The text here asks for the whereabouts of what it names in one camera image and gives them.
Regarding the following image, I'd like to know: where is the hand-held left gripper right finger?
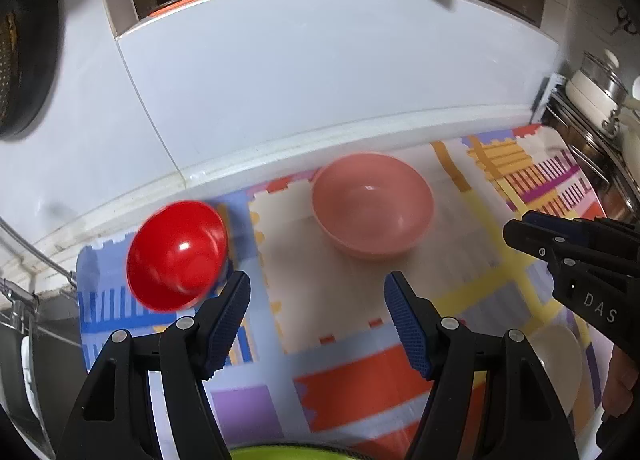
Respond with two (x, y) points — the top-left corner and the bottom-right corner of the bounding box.
(383, 270), (579, 460)

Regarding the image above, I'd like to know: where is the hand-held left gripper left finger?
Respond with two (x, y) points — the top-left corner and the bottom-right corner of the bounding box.
(56, 270), (252, 460)

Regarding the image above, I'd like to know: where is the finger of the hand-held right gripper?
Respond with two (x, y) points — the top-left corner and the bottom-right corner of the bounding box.
(502, 219), (577, 267)
(521, 211), (640, 254)

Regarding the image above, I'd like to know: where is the red bowl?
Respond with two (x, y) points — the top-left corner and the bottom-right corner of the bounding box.
(126, 200), (231, 313)

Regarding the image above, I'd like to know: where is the pink bowl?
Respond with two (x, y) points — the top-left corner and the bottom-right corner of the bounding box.
(311, 152), (435, 261)

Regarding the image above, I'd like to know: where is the green plate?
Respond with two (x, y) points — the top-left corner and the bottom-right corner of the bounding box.
(227, 444), (362, 460)

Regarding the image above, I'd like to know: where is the person's right hand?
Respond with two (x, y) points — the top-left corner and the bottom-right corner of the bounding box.
(597, 340), (639, 436)

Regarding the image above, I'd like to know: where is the colourful patterned mat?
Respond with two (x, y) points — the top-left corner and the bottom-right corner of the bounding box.
(75, 124), (609, 460)

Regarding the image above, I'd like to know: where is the white plate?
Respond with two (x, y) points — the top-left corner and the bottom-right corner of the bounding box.
(527, 324), (585, 419)

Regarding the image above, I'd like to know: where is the white ceramic pot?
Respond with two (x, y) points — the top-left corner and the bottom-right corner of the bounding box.
(620, 112), (640, 172)

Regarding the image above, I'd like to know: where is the steel pot with lid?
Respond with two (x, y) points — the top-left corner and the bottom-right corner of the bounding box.
(565, 67), (627, 130)

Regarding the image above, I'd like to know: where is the white kitchen shelf rack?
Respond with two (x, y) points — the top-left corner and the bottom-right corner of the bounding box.
(531, 72), (640, 222)

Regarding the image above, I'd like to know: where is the glass pot lid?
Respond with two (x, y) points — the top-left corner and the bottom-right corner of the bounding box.
(580, 49), (627, 91)

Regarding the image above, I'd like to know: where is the steel dish rack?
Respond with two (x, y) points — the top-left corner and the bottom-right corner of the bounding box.
(0, 217), (84, 460)

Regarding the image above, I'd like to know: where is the black frying pan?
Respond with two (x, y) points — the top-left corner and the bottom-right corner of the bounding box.
(0, 0), (69, 143)

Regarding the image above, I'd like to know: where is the red flat object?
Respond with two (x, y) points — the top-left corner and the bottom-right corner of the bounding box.
(150, 0), (216, 17)

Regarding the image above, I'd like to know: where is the black wall hook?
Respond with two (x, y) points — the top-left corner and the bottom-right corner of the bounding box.
(612, 6), (639, 37)

